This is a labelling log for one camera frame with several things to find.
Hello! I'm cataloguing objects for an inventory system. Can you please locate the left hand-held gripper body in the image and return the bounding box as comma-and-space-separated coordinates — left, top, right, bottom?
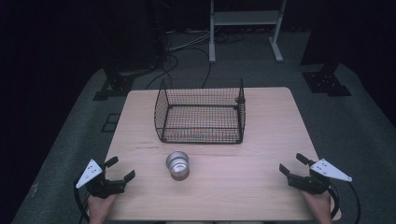
75, 159, 128, 200

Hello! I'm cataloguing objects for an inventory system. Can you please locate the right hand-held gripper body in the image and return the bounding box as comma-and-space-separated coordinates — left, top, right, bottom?
286, 158, 354, 196

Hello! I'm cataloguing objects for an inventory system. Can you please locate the silver metal cup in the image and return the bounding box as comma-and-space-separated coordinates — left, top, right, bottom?
164, 150, 191, 182

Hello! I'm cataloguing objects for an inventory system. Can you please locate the black wire mesh basket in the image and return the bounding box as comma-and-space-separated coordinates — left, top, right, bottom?
153, 77, 247, 145

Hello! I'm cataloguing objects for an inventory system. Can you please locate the person's left hand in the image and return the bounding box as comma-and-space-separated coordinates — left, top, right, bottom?
87, 193, 119, 224

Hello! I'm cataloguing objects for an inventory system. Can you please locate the person's right hand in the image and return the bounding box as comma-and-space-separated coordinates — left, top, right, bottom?
300, 189, 334, 224

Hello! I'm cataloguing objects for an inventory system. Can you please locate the black stand base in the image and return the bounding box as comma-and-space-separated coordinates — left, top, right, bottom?
301, 63, 353, 97
92, 66, 135, 102

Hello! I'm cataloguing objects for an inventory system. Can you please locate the white metal stand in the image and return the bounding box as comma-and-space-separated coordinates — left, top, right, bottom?
208, 0, 288, 64

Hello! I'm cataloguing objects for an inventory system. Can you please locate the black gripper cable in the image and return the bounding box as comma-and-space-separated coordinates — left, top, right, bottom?
73, 176, 92, 224
328, 181, 362, 224

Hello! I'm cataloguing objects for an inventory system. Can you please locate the black floor cable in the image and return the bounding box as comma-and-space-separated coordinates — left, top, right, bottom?
145, 46, 213, 91

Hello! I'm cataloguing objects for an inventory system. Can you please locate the grey floor cable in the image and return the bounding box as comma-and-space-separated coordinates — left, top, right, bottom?
167, 30, 213, 53

